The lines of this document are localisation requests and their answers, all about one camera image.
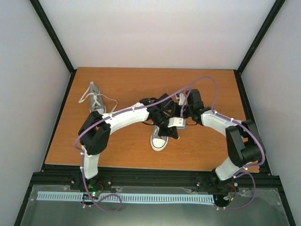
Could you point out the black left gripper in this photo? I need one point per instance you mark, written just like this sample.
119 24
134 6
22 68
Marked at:
169 133

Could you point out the grey sneaker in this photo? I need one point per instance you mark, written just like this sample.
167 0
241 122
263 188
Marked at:
96 103
158 143

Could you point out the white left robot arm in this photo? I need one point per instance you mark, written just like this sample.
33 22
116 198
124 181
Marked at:
94 134

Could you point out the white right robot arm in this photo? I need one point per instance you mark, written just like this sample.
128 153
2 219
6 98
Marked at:
244 144

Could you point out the clear plastic front sheet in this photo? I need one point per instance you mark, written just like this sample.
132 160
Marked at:
246 207

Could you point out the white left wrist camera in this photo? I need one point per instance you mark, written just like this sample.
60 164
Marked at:
179 123

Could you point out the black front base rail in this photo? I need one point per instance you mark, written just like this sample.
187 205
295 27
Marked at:
109 178

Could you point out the light blue cable duct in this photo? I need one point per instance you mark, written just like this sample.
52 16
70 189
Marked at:
128 198

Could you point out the black right frame post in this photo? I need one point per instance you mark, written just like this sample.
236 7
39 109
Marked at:
276 7

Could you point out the black frame post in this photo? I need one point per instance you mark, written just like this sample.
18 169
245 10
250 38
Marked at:
52 34
276 7

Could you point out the black left frame post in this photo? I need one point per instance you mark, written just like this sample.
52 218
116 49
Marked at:
52 34

